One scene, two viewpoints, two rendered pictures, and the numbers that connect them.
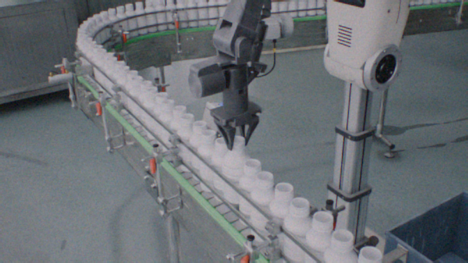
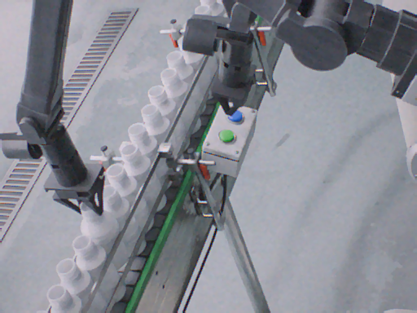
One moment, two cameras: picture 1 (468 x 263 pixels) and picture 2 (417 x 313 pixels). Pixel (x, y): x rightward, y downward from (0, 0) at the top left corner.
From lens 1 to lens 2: 1.46 m
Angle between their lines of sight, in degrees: 53
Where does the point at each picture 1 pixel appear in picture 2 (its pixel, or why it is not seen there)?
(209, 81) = (10, 147)
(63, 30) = not seen: outside the picture
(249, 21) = (32, 103)
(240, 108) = (61, 182)
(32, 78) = not seen: outside the picture
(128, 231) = (362, 160)
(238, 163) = (85, 231)
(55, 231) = (289, 116)
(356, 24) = not seen: hidden behind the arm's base
